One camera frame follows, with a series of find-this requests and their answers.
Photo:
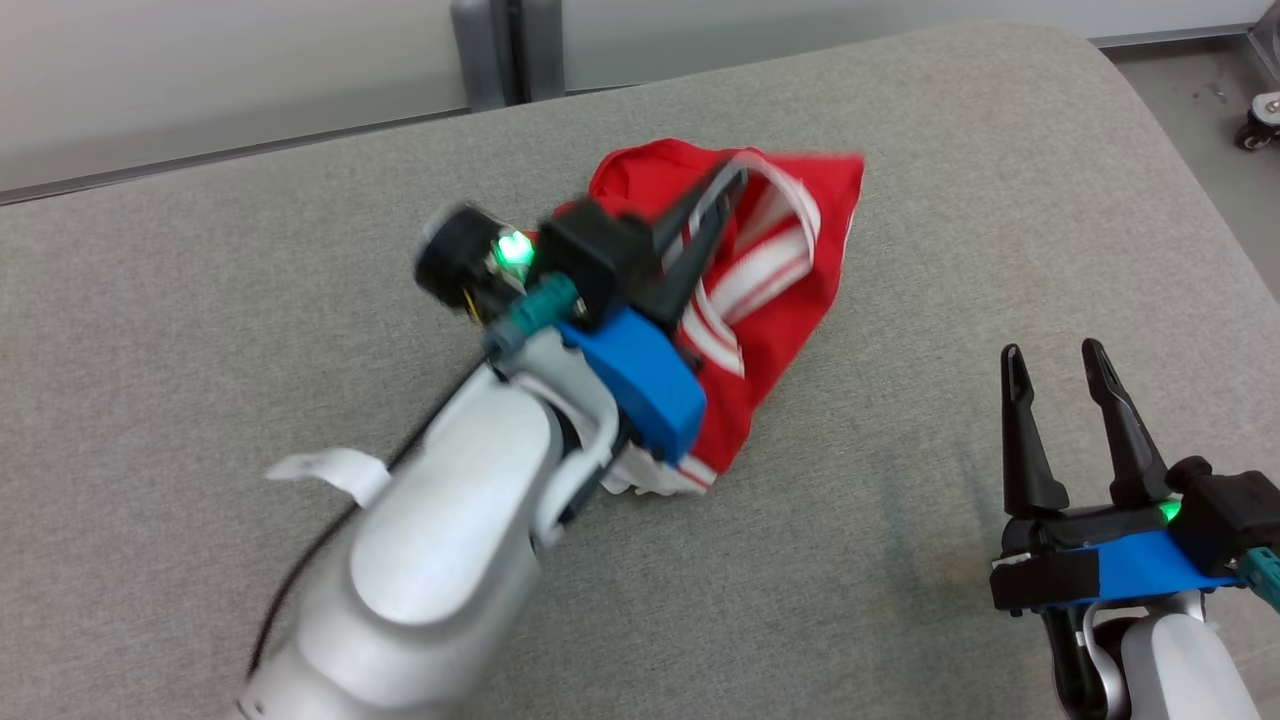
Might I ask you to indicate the red jersey with white stripes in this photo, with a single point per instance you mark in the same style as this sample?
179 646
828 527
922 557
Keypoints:
790 300

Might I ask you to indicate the teal left camera connector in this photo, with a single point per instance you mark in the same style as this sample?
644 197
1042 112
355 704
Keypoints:
540 308

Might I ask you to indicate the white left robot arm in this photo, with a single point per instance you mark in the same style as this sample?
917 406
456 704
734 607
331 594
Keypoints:
440 560

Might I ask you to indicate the grey partition post with feet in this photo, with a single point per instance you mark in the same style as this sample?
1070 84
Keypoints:
480 50

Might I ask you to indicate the black caster wheel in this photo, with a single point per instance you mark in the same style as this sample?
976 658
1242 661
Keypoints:
1258 125

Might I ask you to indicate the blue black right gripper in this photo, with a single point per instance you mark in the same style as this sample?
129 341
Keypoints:
1130 570

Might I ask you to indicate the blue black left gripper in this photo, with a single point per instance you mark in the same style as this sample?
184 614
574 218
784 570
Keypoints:
645 390

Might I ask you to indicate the grey metal cart frame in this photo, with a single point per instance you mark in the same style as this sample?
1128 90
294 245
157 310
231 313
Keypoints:
1265 40

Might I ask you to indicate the teal right camera connector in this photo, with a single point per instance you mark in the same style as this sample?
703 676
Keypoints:
1262 580

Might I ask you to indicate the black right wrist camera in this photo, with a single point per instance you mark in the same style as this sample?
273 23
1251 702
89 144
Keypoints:
1230 510

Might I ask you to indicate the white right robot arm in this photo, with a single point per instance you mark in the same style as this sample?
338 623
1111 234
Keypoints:
1180 670

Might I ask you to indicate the teal camera connector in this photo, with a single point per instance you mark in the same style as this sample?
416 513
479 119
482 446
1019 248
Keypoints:
540 308
1262 580

